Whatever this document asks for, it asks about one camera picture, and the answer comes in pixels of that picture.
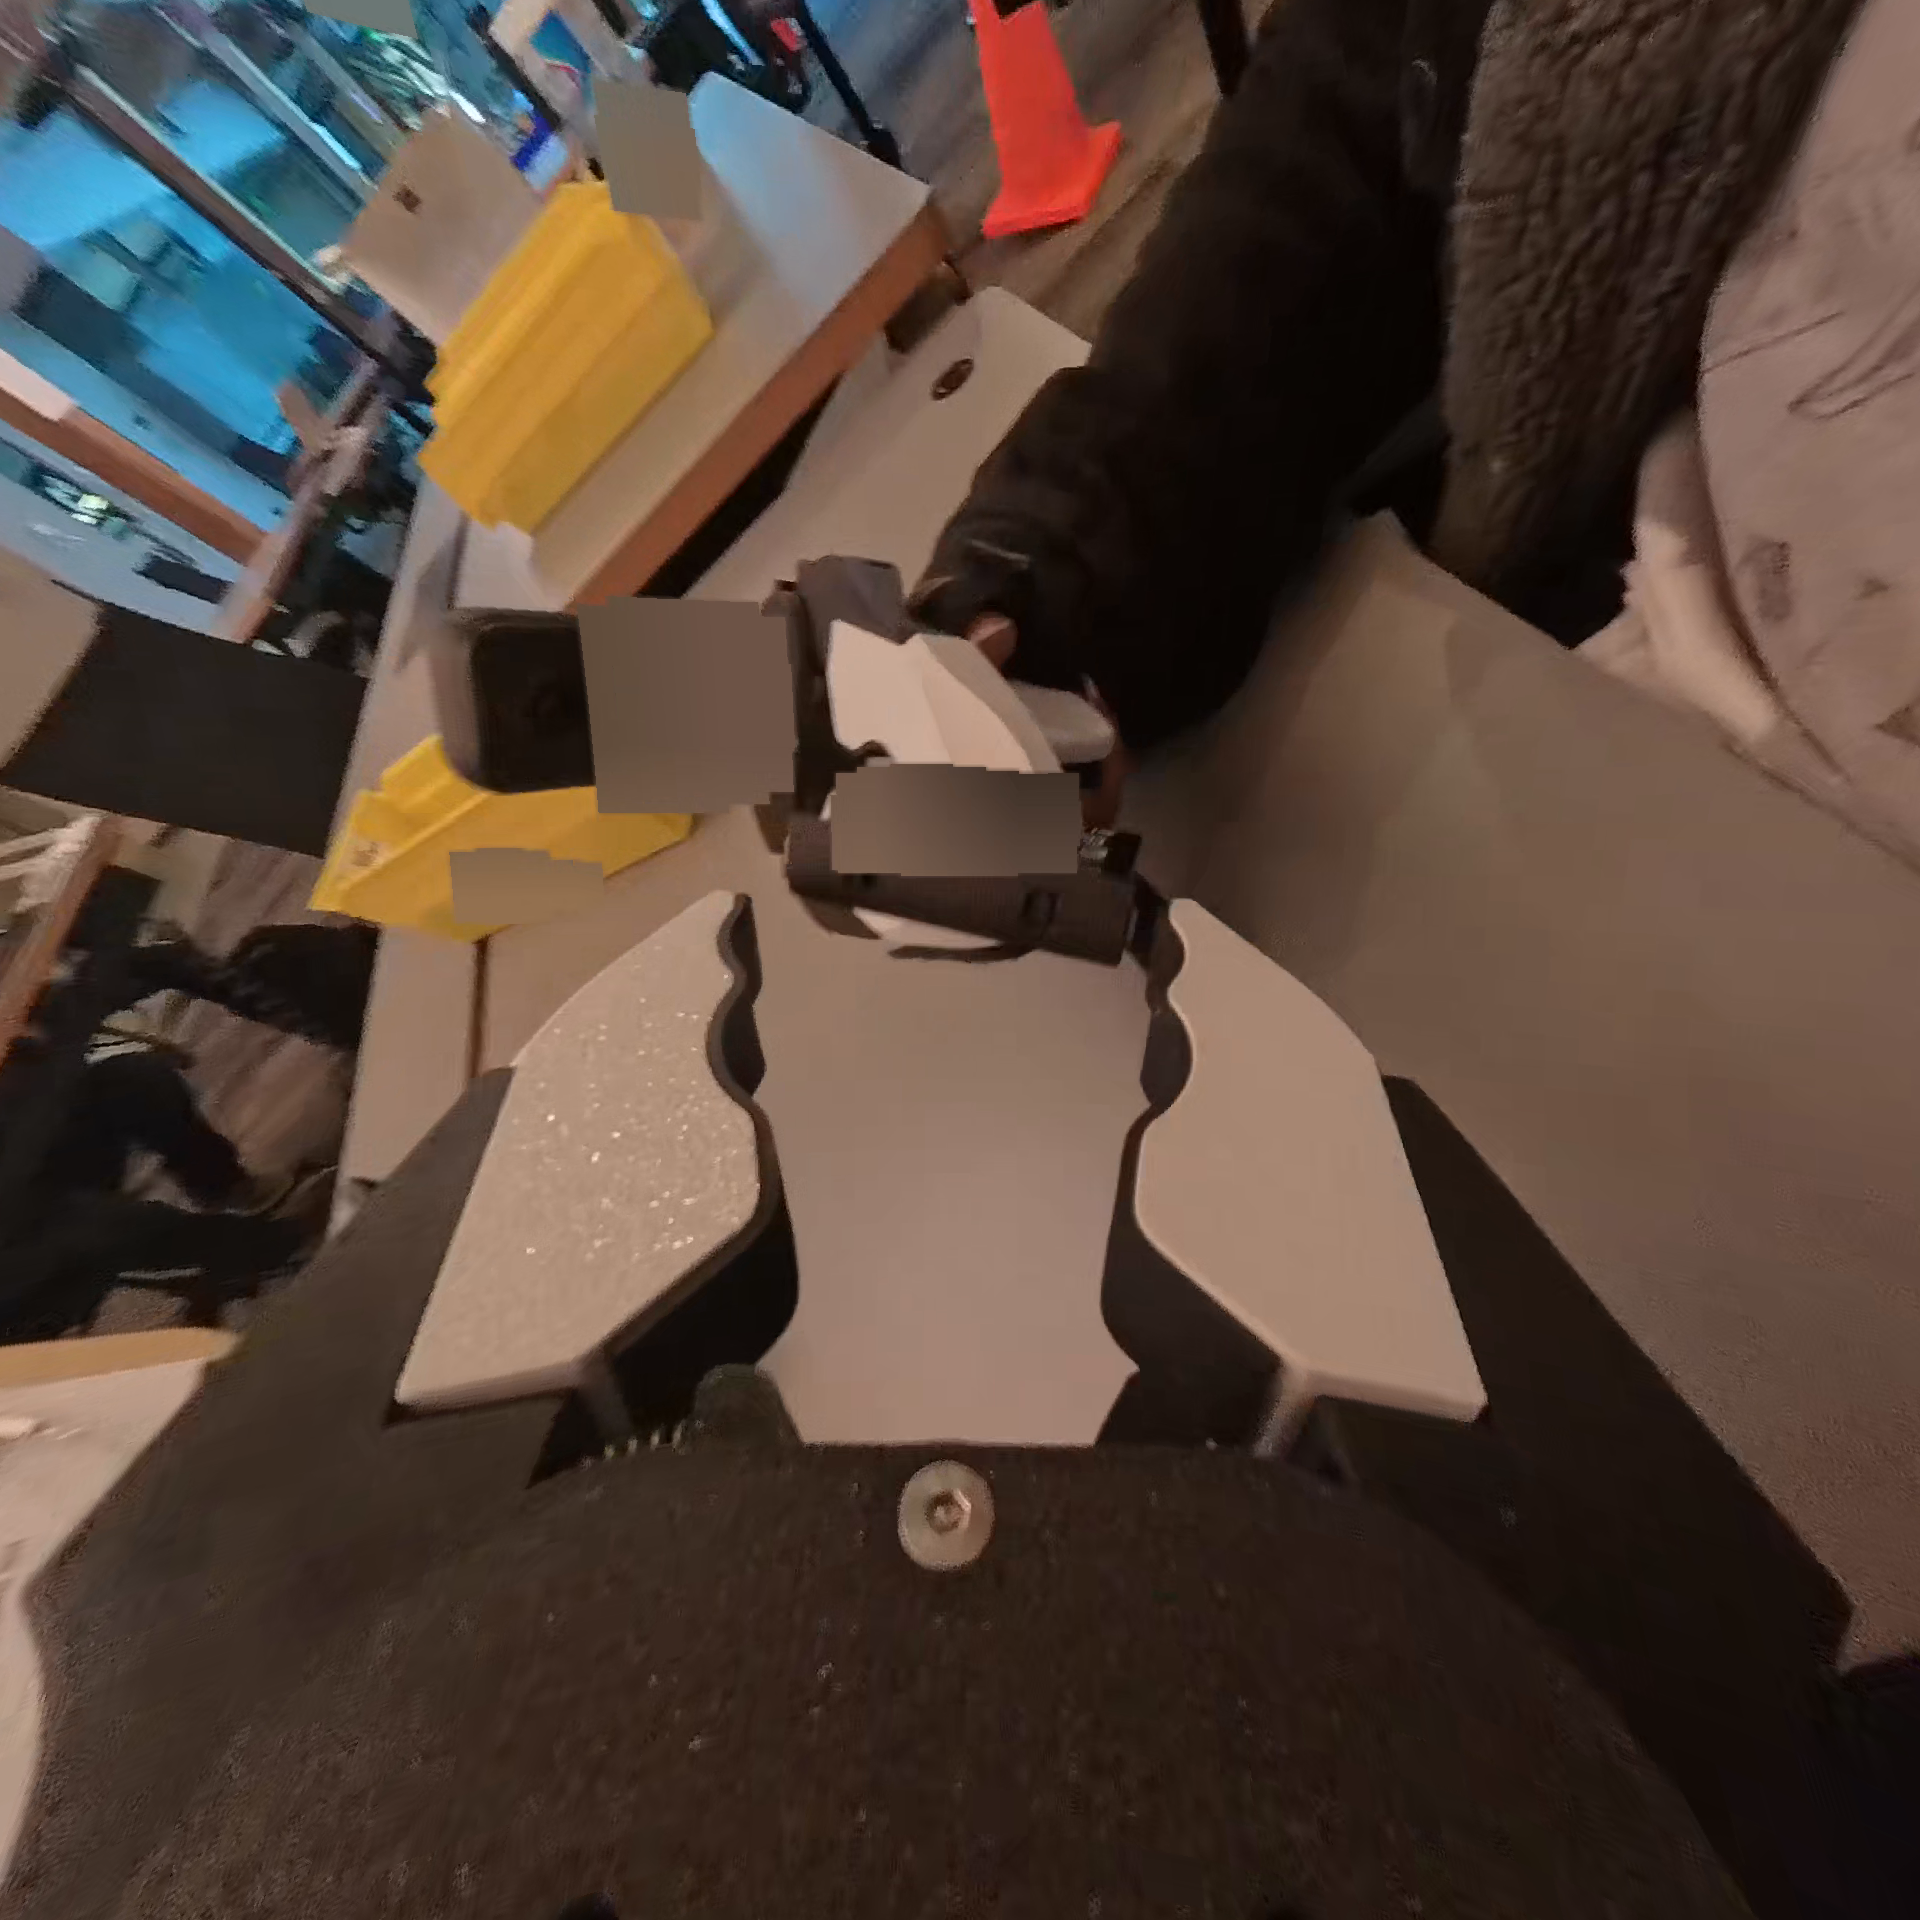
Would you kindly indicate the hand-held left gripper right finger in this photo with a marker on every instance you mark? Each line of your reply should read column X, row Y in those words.
column 1289, row 1202

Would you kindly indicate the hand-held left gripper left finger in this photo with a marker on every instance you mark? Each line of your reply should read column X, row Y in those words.
column 600, row 1202

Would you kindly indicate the orange traffic cone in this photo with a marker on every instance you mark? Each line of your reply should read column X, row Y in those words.
column 1035, row 137

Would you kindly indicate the white cardboard box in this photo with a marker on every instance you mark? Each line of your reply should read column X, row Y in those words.
column 434, row 211

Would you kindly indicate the person's right hand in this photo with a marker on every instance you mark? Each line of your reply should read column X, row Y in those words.
column 989, row 630

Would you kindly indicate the dark grey fleece garment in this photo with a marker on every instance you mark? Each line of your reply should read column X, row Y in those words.
column 1576, row 300

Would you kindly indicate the long wooden desk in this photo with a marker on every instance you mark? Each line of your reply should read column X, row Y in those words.
column 780, row 300

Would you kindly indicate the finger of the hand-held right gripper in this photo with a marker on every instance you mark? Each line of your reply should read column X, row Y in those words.
column 931, row 706
column 914, row 934

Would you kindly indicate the yellow plastic bin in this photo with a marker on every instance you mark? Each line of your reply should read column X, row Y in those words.
column 388, row 841
column 555, row 359

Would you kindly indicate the black office chair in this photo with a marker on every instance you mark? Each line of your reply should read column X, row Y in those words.
column 194, row 734

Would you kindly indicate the black backpack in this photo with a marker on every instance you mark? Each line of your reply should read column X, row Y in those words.
column 120, row 1142

